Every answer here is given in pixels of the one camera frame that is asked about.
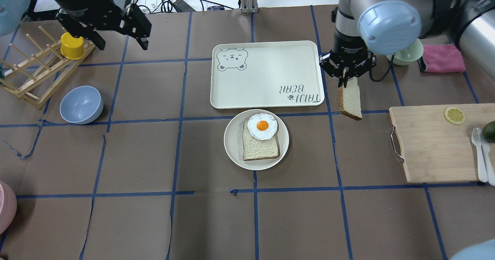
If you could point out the lemon slice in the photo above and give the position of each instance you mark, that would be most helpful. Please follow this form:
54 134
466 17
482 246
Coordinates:
454 115

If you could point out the blue bowl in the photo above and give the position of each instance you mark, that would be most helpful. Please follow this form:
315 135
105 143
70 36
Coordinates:
81 105

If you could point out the bread slice on plate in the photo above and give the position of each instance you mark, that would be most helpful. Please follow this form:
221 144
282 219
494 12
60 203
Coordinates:
254 149

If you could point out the black power adapter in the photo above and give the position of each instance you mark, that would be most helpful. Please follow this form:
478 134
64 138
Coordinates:
182 6

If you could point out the white plastic knife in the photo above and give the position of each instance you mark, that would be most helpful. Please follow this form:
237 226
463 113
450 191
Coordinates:
485 146

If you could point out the pink cloth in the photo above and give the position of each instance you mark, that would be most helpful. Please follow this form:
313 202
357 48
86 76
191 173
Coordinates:
441 58

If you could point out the wooden dish rack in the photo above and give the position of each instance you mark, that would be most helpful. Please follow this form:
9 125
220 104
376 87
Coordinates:
42 72

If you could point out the bread slice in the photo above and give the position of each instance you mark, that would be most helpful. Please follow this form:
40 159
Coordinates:
254 149
349 101

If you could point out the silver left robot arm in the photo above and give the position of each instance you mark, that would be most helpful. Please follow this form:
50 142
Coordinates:
13 10

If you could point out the yellow cup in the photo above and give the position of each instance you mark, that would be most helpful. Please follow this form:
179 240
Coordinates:
71 47

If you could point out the light green bowl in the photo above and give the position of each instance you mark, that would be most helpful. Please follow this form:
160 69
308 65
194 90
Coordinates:
409 55

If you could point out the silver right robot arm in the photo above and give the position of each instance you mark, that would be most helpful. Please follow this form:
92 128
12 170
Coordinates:
365 28

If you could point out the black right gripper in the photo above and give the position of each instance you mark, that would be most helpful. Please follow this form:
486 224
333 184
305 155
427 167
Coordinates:
347 45

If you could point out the avocado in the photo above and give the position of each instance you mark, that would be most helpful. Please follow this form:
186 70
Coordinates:
488 132

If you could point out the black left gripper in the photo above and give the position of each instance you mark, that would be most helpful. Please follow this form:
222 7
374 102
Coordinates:
78 2

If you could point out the cream round plate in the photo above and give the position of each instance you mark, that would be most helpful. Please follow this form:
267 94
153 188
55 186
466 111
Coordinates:
234 147

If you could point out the toy fried egg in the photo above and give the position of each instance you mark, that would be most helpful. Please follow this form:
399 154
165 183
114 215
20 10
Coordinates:
262 126

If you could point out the cream bear serving tray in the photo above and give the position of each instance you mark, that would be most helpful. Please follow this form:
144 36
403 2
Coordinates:
266 74

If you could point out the wooden cutting board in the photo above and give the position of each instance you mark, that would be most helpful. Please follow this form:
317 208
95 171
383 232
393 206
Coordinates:
435 150

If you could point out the pink bowl with ice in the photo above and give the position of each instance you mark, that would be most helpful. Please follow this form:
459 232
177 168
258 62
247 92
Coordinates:
8 206

